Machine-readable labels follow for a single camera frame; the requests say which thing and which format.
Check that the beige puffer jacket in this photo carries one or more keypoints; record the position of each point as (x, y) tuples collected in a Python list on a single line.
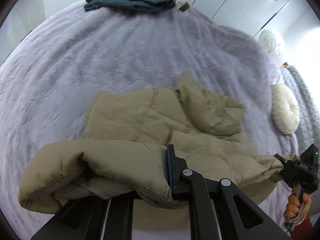
[(140, 135)]

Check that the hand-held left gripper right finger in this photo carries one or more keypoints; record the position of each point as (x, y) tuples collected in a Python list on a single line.
[(171, 166)]

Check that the round cream cushion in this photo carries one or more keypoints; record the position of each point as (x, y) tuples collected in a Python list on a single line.
[(285, 110)]

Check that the person's right hand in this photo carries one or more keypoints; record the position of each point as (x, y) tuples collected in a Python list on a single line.
[(292, 203)]

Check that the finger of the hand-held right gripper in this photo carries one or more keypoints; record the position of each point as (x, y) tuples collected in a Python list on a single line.
[(279, 159)]

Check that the white wardrobe doors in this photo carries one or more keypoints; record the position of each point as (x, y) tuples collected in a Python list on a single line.
[(240, 2)]

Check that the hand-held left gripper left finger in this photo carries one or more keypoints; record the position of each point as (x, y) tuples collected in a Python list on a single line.
[(100, 220)]

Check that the folded blue jeans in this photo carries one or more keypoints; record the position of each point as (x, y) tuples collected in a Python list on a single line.
[(130, 2)]

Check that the grey quilted headboard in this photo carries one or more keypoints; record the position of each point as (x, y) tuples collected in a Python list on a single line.
[(306, 105)]

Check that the white fan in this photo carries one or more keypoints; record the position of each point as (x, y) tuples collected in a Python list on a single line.
[(271, 42)]

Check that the brown garment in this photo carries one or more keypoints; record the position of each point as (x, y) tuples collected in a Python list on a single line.
[(184, 6)]

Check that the person's right forearm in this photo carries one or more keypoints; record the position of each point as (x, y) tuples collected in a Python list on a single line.
[(301, 228)]

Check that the purple fluffy bed blanket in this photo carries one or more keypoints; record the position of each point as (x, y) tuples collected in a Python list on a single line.
[(100, 55)]

